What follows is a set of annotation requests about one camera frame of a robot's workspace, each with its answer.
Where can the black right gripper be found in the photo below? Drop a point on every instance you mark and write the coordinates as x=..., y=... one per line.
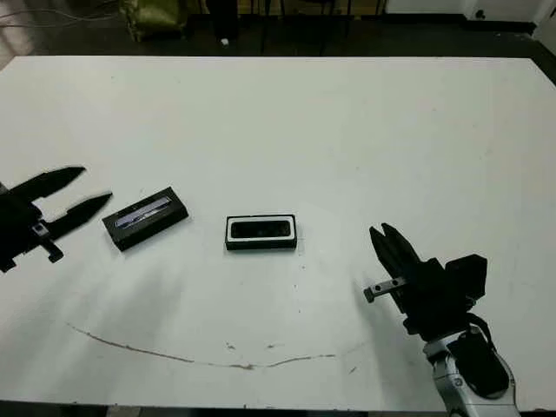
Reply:
x=430, y=299

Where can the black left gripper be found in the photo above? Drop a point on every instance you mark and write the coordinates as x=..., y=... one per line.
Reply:
x=17, y=230

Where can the black box lid silver print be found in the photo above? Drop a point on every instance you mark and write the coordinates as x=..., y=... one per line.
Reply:
x=143, y=221

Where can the black slim camera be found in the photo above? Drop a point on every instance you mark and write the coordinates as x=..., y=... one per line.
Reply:
x=260, y=230

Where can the black box white insert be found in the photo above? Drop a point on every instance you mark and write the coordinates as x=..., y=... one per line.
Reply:
x=260, y=245

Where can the green plastic bag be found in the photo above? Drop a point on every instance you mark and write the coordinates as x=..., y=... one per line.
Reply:
x=152, y=19

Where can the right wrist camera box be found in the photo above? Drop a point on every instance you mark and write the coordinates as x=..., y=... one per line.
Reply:
x=467, y=276

